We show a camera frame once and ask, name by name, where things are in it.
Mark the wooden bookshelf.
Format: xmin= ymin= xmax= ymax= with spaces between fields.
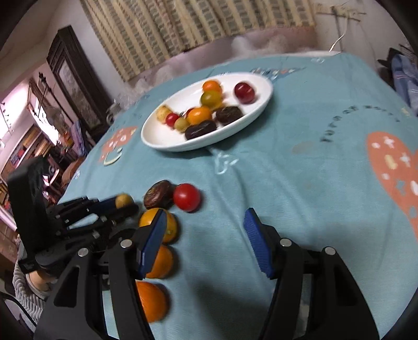
xmin=0 ymin=124 xmax=49 ymax=203

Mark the white power cable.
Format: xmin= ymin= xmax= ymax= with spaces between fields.
xmin=328 ymin=31 xmax=347 ymax=53

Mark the chair with brown cushion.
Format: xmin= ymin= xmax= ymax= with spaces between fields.
xmin=60 ymin=157 xmax=86 ymax=188

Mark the white wall socket strip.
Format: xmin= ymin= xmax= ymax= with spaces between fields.
xmin=331 ymin=6 xmax=365 ymax=23

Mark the green yellow round fruit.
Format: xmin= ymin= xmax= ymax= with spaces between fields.
xmin=200 ymin=90 xmax=223 ymax=109

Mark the teal printed tablecloth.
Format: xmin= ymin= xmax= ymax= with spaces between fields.
xmin=57 ymin=52 xmax=418 ymax=340

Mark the dark brown wrinkled date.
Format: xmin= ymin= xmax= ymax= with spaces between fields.
xmin=144 ymin=180 xmax=177 ymax=210

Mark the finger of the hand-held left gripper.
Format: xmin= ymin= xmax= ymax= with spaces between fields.
xmin=65 ymin=204 xmax=140 ymax=246
xmin=49 ymin=195 xmax=119 ymax=225

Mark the large dark red tomato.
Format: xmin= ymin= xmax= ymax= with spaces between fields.
xmin=233 ymin=82 xmax=256 ymax=104

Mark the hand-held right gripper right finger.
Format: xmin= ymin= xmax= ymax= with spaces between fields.
xmin=243 ymin=207 xmax=381 ymax=340

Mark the person's left forearm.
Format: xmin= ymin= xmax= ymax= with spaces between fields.
xmin=12 ymin=258 xmax=56 ymax=324

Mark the pale yellow round fruit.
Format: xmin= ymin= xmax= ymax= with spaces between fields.
xmin=156 ymin=105 xmax=172 ymax=123

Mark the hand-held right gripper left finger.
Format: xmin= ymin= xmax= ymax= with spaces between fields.
xmin=34 ymin=208 xmax=169 ymax=340

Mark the blue clothes pile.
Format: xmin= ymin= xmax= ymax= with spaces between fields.
xmin=390 ymin=54 xmax=418 ymax=115

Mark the white oval plate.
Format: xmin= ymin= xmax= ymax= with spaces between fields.
xmin=140 ymin=72 xmax=274 ymax=152

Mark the dark coat stand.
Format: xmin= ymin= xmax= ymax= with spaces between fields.
xmin=37 ymin=72 xmax=56 ymax=131

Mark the dark wooden framed cabinet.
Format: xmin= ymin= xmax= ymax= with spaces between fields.
xmin=47 ymin=26 xmax=112 ymax=144

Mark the striped checked curtain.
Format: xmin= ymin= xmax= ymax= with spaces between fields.
xmin=80 ymin=0 xmax=316 ymax=82

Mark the yellow orange tomato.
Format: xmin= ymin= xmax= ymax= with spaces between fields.
xmin=187 ymin=106 xmax=213 ymax=126

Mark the white kettle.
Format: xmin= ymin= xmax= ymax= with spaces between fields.
xmin=106 ymin=101 xmax=123 ymax=123

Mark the small orange mandarin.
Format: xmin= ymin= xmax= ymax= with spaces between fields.
xmin=202 ymin=80 xmax=223 ymax=94

